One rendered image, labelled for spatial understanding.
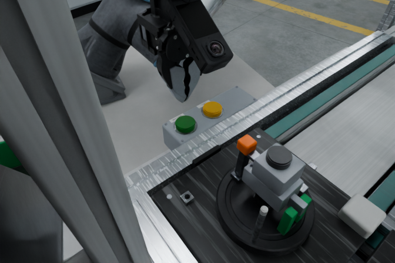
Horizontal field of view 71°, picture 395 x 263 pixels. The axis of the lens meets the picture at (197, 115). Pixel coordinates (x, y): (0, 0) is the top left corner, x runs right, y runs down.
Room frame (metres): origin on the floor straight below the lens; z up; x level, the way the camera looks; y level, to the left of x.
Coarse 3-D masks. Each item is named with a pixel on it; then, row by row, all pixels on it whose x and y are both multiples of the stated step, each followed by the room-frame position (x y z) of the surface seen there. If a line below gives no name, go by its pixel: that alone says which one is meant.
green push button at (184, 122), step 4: (180, 116) 0.40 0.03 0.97; (184, 116) 0.40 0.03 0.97; (188, 116) 0.40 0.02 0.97; (176, 120) 0.39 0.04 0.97; (180, 120) 0.39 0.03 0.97; (184, 120) 0.39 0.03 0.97; (188, 120) 0.39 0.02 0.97; (192, 120) 0.39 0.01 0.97; (176, 124) 0.38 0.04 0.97; (180, 124) 0.37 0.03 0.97; (184, 124) 0.37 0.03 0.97; (188, 124) 0.37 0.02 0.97; (192, 124) 0.37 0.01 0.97; (176, 128) 0.37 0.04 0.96; (180, 128) 0.37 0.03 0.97; (184, 128) 0.36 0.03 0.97; (188, 128) 0.37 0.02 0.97; (192, 128) 0.37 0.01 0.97; (184, 132) 0.36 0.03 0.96
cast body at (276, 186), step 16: (256, 160) 0.20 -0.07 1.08; (272, 160) 0.20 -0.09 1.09; (288, 160) 0.20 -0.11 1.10; (256, 176) 0.20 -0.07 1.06; (272, 176) 0.18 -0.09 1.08; (288, 176) 0.18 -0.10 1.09; (256, 192) 0.19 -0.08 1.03; (272, 192) 0.18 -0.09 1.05; (288, 192) 0.18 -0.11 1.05; (304, 208) 0.16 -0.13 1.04
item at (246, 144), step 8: (248, 136) 0.25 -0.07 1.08; (240, 144) 0.24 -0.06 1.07; (248, 144) 0.24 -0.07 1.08; (256, 144) 0.24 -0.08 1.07; (240, 152) 0.24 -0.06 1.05; (248, 152) 0.23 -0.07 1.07; (256, 152) 0.23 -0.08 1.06; (240, 160) 0.24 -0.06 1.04; (248, 160) 0.24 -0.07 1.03; (240, 168) 0.24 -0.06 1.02
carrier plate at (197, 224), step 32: (256, 128) 0.37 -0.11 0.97; (224, 160) 0.29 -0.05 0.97; (160, 192) 0.23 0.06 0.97; (192, 192) 0.23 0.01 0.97; (320, 192) 0.23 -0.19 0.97; (192, 224) 0.18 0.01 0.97; (320, 224) 0.18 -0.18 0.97; (224, 256) 0.13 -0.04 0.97; (256, 256) 0.13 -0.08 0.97; (288, 256) 0.13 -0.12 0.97; (320, 256) 0.13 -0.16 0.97; (352, 256) 0.13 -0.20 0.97
